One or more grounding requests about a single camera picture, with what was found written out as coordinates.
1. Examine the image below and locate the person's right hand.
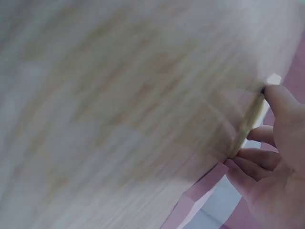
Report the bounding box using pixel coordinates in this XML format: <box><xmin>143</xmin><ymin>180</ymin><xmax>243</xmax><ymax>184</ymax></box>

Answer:
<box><xmin>224</xmin><ymin>84</ymin><xmax>305</xmax><ymax>229</ymax></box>

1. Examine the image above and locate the clear yellowish packet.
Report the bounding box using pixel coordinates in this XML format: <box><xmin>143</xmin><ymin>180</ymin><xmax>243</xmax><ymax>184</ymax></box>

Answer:
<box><xmin>227</xmin><ymin>73</ymin><xmax>282</xmax><ymax>159</ymax></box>

